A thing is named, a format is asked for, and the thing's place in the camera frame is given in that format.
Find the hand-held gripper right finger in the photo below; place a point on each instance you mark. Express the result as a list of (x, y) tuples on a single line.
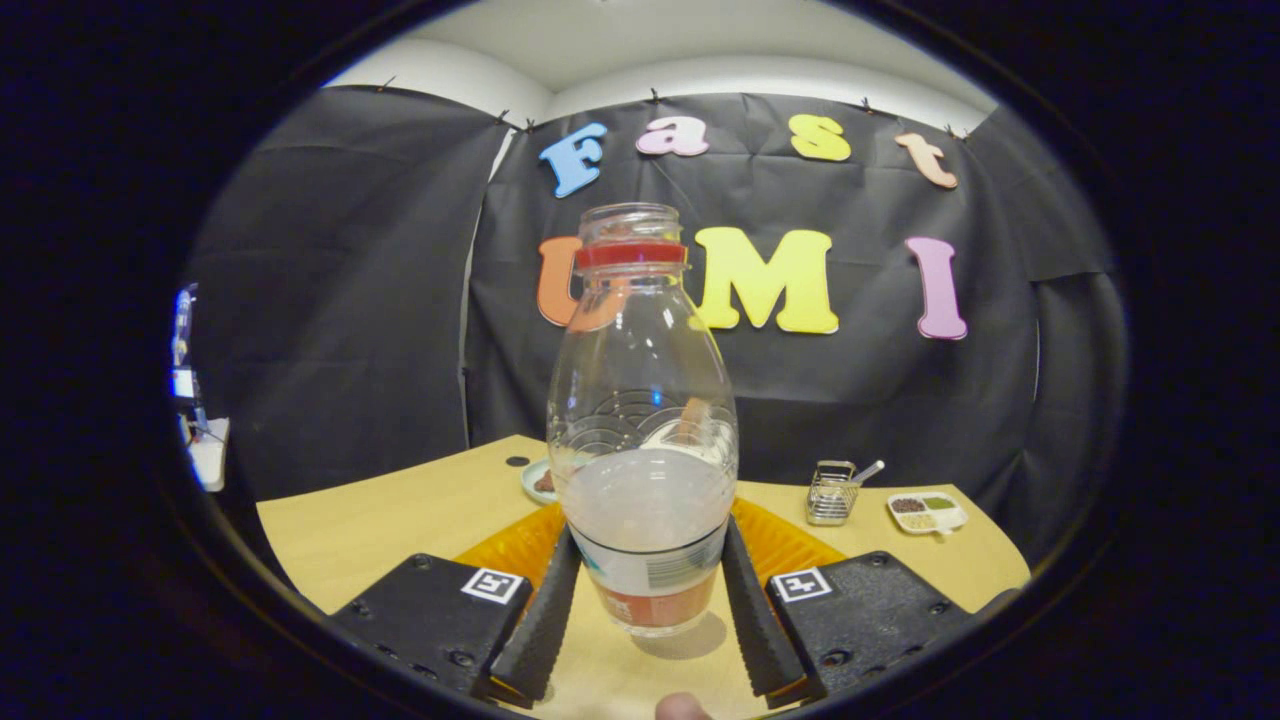
[(750, 620)]

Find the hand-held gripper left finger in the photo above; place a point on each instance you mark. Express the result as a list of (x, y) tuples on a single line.
[(545, 620)]

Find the small plate with brown food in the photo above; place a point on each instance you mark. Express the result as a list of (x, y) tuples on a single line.
[(538, 483)]

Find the wooden table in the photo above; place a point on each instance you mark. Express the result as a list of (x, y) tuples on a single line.
[(400, 510)]

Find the metal spoon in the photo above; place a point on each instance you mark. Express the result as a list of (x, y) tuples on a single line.
[(870, 470)]

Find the white divided dish with spices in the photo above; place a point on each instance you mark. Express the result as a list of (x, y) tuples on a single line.
[(927, 511)]

